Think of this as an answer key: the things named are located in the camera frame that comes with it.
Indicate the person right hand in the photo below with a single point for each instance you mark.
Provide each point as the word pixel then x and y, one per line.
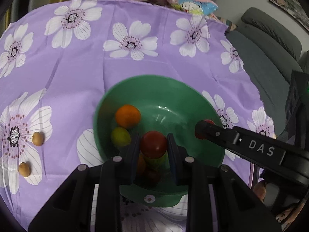
pixel 289 215

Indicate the tan longan fruit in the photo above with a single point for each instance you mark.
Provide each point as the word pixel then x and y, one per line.
pixel 24 169
pixel 38 138

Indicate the grey sofa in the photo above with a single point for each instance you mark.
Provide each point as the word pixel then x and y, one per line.
pixel 270 53

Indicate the large orange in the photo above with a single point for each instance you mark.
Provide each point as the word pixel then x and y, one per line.
pixel 127 116

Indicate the black tracking camera box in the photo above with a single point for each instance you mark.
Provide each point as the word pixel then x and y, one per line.
pixel 296 107

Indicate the cartoon print pillow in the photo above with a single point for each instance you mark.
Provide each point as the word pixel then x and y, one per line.
pixel 199 7

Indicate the red cherry tomato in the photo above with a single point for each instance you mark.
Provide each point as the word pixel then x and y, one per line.
pixel 153 145
pixel 201 128

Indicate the framed wall painting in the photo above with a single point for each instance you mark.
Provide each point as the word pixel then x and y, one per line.
pixel 294 9

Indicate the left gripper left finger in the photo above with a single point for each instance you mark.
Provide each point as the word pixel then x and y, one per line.
pixel 70 206

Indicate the purple floral tablecloth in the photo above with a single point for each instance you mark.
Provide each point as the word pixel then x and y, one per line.
pixel 59 60

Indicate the small orange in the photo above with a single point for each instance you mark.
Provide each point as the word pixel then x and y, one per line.
pixel 141 164

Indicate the yellow green lime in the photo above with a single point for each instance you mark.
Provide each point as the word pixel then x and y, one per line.
pixel 120 137

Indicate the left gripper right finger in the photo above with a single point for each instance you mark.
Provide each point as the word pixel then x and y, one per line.
pixel 218 199

